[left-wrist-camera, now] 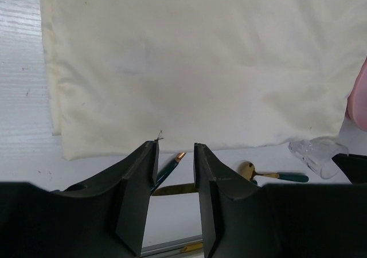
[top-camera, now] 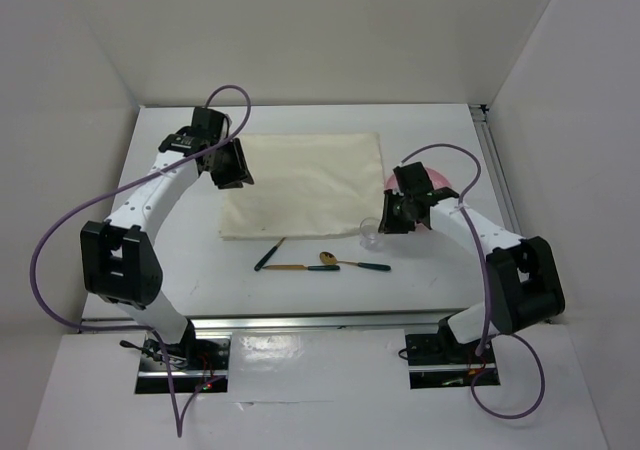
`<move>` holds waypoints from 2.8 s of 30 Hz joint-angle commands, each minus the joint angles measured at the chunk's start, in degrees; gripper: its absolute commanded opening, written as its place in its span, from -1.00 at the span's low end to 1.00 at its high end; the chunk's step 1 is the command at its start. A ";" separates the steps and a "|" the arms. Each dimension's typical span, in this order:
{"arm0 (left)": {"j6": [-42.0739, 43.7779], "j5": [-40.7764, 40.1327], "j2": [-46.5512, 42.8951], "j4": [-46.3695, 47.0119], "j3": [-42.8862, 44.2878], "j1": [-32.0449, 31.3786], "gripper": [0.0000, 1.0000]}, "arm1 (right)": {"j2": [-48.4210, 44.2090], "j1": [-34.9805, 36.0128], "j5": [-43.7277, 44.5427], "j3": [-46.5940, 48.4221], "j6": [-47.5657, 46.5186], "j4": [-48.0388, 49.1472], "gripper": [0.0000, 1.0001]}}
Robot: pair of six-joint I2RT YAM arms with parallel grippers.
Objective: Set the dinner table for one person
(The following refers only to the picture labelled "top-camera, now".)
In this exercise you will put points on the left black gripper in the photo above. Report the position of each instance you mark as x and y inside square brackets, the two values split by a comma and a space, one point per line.
[238, 171]

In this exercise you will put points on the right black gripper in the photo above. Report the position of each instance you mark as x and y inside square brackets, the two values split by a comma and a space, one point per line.
[388, 224]

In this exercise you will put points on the clear drinking glass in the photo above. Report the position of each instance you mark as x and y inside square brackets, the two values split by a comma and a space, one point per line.
[369, 236]

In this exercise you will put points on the cream cloth napkin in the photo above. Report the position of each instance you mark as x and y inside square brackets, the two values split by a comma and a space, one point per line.
[305, 186]

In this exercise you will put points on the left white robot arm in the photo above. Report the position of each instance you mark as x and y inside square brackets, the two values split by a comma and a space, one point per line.
[119, 262]

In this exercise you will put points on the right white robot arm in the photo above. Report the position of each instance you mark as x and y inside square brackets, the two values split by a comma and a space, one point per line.
[520, 279]

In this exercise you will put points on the pink plate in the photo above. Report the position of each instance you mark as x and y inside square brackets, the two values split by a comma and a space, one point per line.
[435, 177]

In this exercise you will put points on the gold spoon green handle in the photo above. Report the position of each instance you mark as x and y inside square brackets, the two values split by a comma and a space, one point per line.
[328, 258]

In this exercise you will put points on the gold fork green handle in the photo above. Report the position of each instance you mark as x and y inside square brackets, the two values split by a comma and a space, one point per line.
[266, 257]

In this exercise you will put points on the aluminium front rail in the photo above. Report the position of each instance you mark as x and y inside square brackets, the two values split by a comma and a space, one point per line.
[322, 321]

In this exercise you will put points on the aluminium rail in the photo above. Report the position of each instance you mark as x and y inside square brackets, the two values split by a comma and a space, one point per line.
[493, 195]
[322, 321]

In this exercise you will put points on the aluminium right side rail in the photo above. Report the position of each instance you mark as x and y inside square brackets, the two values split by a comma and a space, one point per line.
[493, 195]

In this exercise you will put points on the gold knife green handle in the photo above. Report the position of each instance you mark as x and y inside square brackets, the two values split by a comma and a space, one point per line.
[300, 267]

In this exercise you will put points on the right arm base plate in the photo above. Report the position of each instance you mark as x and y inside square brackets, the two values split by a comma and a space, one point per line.
[436, 364]

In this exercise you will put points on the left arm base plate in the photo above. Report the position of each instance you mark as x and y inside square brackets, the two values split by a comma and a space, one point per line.
[207, 371]

